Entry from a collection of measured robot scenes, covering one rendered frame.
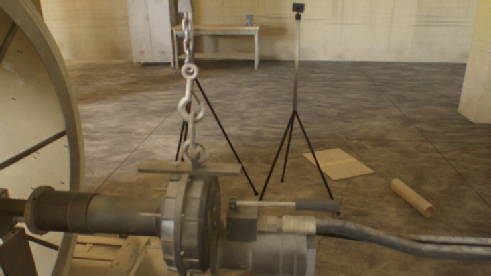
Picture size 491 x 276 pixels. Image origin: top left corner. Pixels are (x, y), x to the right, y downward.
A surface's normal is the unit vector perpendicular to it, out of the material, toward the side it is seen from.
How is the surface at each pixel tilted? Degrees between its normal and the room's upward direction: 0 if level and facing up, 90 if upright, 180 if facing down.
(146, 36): 90
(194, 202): 37
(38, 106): 95
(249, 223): 90
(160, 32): 90
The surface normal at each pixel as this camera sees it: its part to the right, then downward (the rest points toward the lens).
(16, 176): -0.10, -0.04
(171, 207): -0.25, -0.44
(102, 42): -0.11, 0.37
